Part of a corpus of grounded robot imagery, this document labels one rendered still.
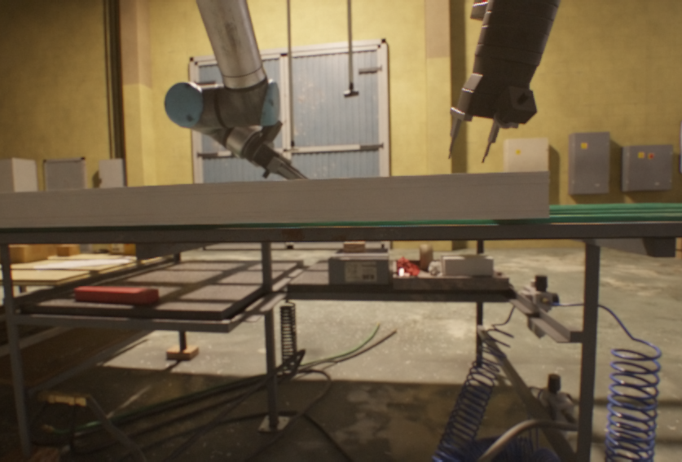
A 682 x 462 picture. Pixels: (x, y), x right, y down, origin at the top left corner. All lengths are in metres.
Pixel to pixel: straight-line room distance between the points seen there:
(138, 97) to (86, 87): 1.71
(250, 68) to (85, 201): 0.40
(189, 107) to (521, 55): 0.61
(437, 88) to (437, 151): 1.11
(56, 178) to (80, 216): 9.61
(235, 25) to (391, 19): 7.29
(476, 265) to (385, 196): 0.83
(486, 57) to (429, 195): 0.21
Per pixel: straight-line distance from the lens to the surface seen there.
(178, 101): 0.85
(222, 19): 0.73
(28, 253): 2.41
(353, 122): 7.30
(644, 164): 8.25
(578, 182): 7.69
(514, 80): 0.49
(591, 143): 7.84
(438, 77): 7.16
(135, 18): 9.30
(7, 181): 10.61
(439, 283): 1.32
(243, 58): 0.75
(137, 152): 8.58
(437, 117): 6.97
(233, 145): 0.93
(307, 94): 7.58
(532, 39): 0.48
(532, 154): 7.44
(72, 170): 10.11
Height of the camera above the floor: 0.89
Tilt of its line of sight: 4 degrees down
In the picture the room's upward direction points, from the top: 1 degrees counter-clockwise
